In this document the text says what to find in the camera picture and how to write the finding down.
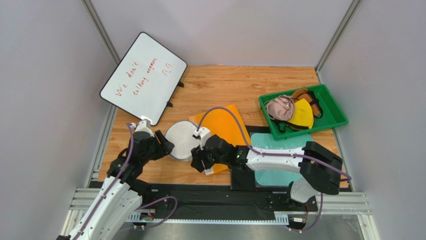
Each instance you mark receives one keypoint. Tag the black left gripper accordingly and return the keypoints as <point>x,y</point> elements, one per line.
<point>167,146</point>

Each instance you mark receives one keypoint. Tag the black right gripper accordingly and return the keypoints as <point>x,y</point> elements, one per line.
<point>202,158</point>

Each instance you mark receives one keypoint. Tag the white mesh laundry bag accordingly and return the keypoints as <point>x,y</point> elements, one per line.
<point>180,134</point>

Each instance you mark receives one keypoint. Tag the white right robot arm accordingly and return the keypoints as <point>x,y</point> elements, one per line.
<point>320,169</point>

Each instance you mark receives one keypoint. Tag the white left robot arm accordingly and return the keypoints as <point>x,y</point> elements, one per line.
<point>122,193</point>

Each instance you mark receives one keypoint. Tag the pink bra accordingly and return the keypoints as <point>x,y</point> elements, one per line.
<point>281,108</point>

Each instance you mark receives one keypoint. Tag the yellow bra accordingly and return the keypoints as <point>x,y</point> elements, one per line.
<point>303,118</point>

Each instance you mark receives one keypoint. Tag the brown bra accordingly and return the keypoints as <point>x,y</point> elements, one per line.
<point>310,97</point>

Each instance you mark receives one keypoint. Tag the orange plastic folder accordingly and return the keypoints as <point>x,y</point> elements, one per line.
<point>221,123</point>

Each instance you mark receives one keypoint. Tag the black mat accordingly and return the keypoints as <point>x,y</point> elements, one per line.
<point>245,181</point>

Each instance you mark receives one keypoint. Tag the teal cutting board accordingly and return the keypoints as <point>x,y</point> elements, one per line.
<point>277,178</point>

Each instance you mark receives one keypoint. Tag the white whiteboard with red writing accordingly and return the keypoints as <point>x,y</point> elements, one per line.
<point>145,79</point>

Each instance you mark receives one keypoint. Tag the green plastic tray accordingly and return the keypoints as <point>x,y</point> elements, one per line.
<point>333,116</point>

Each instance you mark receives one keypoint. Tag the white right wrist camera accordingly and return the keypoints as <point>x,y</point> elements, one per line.
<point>202,134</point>

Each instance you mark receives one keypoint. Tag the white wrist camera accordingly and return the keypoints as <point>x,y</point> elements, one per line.
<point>143,125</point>
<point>202,134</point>

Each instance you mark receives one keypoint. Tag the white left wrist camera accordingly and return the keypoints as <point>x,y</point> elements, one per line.
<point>143,125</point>

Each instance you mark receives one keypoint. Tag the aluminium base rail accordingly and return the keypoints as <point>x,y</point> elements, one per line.
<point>220,204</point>

